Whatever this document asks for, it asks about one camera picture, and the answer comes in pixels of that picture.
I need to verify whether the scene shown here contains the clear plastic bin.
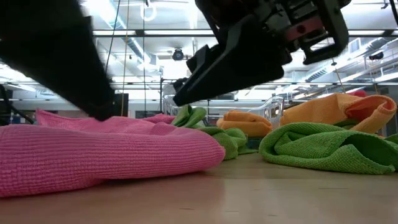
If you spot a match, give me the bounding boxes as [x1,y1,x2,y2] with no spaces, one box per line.
[163,95,284,128]

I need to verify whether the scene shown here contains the silver ceiling air duct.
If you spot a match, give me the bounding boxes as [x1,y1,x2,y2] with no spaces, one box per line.
[93,0,164,74]

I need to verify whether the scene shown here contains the thin hanging cable with knob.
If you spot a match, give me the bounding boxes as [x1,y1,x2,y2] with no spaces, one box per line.
[329,58,346,93]

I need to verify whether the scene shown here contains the black monitor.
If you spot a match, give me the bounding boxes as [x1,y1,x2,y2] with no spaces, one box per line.
[113,93,129,118]

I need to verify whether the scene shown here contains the white cable loop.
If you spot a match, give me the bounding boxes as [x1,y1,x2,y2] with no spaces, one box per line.
[139,0,157,22]

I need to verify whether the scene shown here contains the orange microfiber towel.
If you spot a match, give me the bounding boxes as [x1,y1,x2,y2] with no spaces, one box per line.
[279,93,397,134]
[216,110,274,138]

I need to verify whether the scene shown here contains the black ceiling camera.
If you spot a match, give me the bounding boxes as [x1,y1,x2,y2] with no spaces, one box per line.
[172,48,185,62]

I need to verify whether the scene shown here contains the white ceiling vent unit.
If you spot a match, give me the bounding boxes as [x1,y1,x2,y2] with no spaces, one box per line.
[348,37,368,55]

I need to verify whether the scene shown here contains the person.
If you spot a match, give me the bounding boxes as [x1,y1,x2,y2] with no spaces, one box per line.
[172,77,189,93]

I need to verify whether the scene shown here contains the pink microfiber towel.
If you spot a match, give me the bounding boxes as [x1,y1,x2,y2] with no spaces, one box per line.
[141,113,177,125]
[0,108,226,198]

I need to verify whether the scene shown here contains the green microfiber towel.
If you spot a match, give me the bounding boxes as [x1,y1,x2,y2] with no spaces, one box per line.
[170,105,259,161]
[258,122,398,175]

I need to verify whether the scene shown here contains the black hanging cable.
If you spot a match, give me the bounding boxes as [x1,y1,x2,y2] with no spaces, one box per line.
[104,0,122,74]

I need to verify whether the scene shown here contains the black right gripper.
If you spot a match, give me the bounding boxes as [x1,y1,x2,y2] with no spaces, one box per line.
[172,0,352,107]

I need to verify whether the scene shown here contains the black overhead frame beam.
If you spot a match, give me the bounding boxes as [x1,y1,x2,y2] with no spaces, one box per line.
[93,29,398,38]

